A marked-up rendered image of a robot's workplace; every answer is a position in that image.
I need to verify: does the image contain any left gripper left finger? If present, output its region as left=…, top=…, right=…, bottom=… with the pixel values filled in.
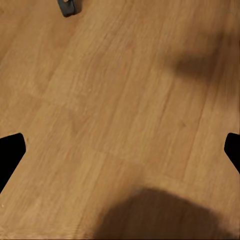
left=0, top=133, right=26, bottom=193

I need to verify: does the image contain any swivel chair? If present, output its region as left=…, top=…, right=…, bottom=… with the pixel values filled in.
left=57, top=0, right=77, bottom=16

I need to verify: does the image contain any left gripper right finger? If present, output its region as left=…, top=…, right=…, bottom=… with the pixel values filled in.
left=224, top=133, right=240, bottom=173

